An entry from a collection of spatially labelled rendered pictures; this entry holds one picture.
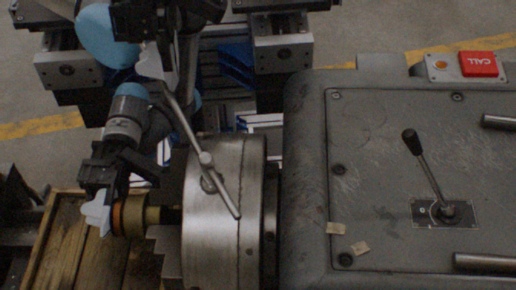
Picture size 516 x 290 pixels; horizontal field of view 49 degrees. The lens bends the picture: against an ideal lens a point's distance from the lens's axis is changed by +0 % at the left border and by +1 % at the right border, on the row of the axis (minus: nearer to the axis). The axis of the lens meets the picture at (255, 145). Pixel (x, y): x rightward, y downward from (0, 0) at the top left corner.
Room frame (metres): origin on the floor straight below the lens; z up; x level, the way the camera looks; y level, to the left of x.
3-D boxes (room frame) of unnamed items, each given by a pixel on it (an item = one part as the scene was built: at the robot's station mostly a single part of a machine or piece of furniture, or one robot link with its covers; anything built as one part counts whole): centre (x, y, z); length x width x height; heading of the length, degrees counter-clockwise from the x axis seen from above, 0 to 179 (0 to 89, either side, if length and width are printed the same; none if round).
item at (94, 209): (0.57, 0.30, 1.09); 0.09 x 0.06 x 0.03; 175
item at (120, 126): (0.76, 0.28, 1.08); 0.08 x 0.05 x 0.08; 85
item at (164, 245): (0.47, 0.15, 1.09); 0.12 x 0.11 x 0.05; 175
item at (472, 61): (0.74, -0.40, 1.26); 0.06 x 0.06 x 0.02; 85
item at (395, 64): (0.75, -0.23, 1.24); 0.09 x 0.08 x 0.03; 85
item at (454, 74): (0.74, -0.38, 1.23); 0.13 x 0.08 x 0.05; 85
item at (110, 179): (0.61, 0.27, 1.10); 0.09 x 0.02 x 0.05; 175
